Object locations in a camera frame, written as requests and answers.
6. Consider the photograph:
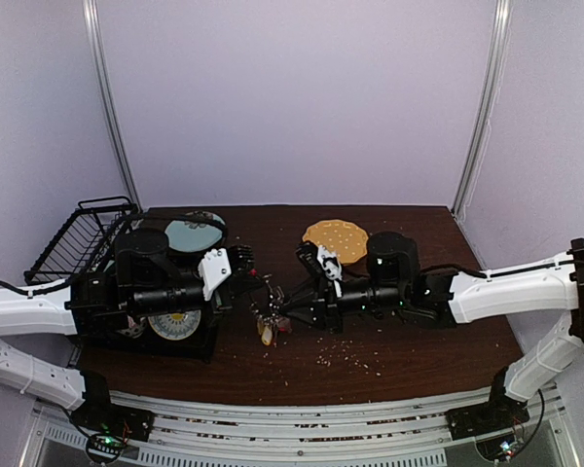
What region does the keyring bundle with coloured tags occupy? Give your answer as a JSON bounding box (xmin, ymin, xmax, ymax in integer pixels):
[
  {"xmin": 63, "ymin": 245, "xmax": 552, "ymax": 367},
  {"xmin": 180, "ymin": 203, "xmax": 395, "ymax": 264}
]
[{"xmin": 248, "ymin": 273, "xmax": 292, "ymax": 346}]

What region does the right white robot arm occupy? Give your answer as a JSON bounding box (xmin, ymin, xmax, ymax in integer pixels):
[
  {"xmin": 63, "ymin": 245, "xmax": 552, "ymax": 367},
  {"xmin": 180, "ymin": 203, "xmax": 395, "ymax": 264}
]
[{"xmin": 279, "ymin": 232, "xmax": 584, "ymax": 430}]

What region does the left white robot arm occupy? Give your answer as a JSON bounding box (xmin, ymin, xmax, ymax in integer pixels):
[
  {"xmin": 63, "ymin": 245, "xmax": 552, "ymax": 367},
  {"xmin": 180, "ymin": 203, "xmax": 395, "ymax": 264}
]
[{"xmin": 0, "ymin": 214, "xmax": 263, "ymax": 432}]

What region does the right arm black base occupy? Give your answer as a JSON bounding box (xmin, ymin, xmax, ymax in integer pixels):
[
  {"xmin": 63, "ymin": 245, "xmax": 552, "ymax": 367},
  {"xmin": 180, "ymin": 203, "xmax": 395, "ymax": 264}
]
[{"xmin": 445, "ymin": 367, "xmax": 546, "ymax": 466}]

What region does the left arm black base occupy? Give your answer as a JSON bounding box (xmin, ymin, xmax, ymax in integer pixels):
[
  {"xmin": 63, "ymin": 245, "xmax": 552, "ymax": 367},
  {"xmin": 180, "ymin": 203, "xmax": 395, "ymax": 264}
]
[{"xmin": 65, "ymin": 371, "xmax": 155, "ymax": 466}]

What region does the yellow dotted plate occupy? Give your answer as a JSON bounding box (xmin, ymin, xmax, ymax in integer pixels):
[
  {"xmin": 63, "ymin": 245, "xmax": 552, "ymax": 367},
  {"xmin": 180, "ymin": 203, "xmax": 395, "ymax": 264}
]
[{"xmin": 302, "ymin": 219, "xmax": 369, "ymax": 266}]

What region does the light blue flower plate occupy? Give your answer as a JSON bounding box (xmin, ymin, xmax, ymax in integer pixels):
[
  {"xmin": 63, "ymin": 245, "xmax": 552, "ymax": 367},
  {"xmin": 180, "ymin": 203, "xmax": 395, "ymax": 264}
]
[{"xmin": 164, "ymin": 220, "xmax": 223, "ymax": 253}]

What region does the light green bowl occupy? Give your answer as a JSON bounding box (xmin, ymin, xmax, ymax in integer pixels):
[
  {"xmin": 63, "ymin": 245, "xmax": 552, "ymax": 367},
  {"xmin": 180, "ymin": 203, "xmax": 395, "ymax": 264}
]
[{"xmin": 102, "ymin": 260, "xmax": 116, "ymax": 275}]

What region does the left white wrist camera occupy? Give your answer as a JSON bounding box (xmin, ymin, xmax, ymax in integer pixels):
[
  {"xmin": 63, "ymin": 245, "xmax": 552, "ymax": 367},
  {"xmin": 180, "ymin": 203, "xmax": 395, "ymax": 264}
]
[{"xmin": 198, "ymin": 245, "xmax": 255, "ymax": 301}]

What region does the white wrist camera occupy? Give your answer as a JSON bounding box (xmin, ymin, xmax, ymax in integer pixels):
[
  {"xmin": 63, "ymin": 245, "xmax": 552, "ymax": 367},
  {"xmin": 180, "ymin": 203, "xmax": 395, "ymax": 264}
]
[
  {"xmin": 198, "ymin": 245, "xmax": 255, "ymax": 301},
  {"xmin": 295, "ymin": 241, "xmax": 343, "ymax": 298}
]

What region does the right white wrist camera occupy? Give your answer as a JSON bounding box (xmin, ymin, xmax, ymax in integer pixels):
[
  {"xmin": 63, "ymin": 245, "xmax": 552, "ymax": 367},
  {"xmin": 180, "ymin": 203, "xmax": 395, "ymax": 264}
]
[{"xmin": 295, "ymin": 241, "xmax": 343, "ymax": 298}]

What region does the aluminium slotted front rail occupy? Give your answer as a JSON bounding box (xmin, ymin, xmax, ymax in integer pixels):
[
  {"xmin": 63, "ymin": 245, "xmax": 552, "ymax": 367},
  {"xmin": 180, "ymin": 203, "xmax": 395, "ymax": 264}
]
[{"xmin": 28, "ymin": 383, "xmax": 578, "ymax": 467}]

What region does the black wire dish rack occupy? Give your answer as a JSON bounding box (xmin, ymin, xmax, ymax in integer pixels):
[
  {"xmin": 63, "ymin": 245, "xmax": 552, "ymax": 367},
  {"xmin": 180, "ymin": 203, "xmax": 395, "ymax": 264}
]
[{"xmin": 24, "ymin": 197, "xmax": 227, "ymax": 362}]

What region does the right aluminium frame post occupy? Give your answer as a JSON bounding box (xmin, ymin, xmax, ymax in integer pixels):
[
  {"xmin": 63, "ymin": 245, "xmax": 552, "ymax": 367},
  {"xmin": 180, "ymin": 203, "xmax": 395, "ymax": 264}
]
[{"xmin": 452, "ymin": 0, "xmax": 513, "ymax": 223}]

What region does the aluminium frame post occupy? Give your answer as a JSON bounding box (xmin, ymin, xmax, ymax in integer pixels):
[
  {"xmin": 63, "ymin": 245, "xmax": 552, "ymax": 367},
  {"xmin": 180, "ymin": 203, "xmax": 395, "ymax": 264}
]
[
  {"xmin": 452, "ymin": 0, "xmax": 513, "ymax": 223},
  {"xmin": 82, "ymin": 0, "xmax": 142, "ymax": 208}
]

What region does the left aluminium frame post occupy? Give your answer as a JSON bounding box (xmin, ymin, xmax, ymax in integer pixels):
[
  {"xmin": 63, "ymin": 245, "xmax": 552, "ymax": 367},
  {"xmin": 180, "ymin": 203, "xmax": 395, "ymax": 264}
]
[{"xmin": 82, "ymin": 0, "xmax": 142, "ymax": 208}]

